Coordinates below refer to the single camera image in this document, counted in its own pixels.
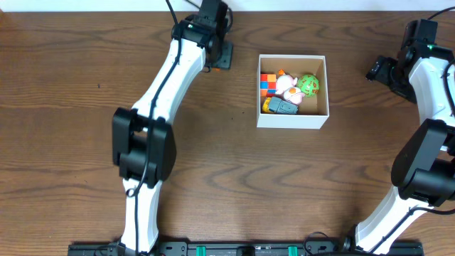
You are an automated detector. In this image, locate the multicoloured block cube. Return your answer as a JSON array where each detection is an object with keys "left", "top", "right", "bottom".
[{"left": 259, "top": 73, "right": 277, "bottom": 97}]

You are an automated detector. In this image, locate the grey yellow toy truck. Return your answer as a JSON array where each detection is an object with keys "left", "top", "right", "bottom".
[{"left": 262, "top": 97, "right": 298, "bottom": 114}]

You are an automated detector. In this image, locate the green polyhedral dice ball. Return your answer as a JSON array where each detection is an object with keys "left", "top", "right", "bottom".
[{"left": 297, "top": 75, "right": 319, "bottom": 97}]

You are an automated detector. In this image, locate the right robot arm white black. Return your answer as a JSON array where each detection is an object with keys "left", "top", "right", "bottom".
[{"left": 345, "top": 36, "right": 454, "bottom": 255}]

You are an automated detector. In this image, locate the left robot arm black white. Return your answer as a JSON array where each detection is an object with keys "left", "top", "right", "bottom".
[{"left": 112, "top": 16, "right": 232, "bottom": 255}]

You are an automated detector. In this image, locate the white cardboard box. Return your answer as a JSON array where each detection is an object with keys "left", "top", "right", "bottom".
[{"left": 256, "top": 54, "right": 330, "bottom": 129}]

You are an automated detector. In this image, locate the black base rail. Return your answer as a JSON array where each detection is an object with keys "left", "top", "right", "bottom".
[{"left": 67, "top": 240, "right": 424, "bottom": 256}]

